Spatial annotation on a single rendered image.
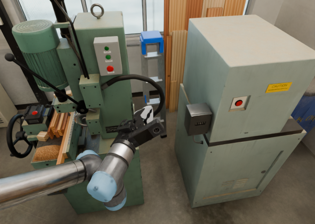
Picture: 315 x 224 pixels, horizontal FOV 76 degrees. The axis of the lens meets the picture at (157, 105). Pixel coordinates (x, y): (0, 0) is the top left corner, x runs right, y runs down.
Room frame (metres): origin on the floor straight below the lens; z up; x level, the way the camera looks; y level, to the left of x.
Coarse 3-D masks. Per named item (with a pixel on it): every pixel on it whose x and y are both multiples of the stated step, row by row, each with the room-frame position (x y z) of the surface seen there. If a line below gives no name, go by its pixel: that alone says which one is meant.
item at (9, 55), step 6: (6, 54) 0.75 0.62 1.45; (12, 54) 0.76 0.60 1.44; (12, 60) 0.75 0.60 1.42; (24, 66) 0.76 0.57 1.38; (30, 72) 0.76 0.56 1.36; (42, 78) 0.77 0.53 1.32; (48, 84) 0.77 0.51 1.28; (60, 90) 0.78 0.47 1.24; (66, 96) 0.78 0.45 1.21; (78, 102) 0.80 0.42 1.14; (78, 108) 0.76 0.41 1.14; (84, 108) 0.77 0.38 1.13; (90, 108) 0.80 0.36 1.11
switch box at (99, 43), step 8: (96, 40) 0.81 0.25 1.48; (104, 40) 0.81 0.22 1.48; (112, 40) 0.81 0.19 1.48; (96, 48) 0.78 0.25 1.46; (112, 48) 0.79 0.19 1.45; (96, 56) 0.79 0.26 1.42; (104, 56) 0.79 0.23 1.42; (112, 56) 0.79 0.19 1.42; (104, 64) 0.78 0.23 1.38; (112, 64) 0.79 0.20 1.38; (120, 64) 0.80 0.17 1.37; (104, 72) 0.78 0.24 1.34; (120, 72) 0.80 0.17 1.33
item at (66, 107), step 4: (72, 96) 0.95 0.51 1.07; (56, 100) 0.91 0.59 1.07; (68, 100) 0.91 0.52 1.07; (56, 104) 0.87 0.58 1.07; (60, 104) 0.87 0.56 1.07; (64, 104) 0.88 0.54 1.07; (68, 104) 0.88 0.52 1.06; (72, 104) 0.88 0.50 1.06; (56, 108) 0.87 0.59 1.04; (60, 108) 0.87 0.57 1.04; (64, 108) 0.87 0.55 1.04; (68, 108) 0.88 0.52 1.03; (60, 112) 0.87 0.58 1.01; (64, 112) 0.87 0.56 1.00
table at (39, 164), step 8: (80, 128) 0.89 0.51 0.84; (32, 136) 0.80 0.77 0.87; (40, 144) 0.71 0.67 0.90; (48, 144) 0.71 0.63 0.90; (56, 144) 0.71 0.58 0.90; (72, 152) 0.66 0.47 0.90; (32, 160) 0.61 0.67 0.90; (48, 160) 0.61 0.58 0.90; (56, 160) 0.61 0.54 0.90; (64, 160) 0.62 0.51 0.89; (72, 160) 0.63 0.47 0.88
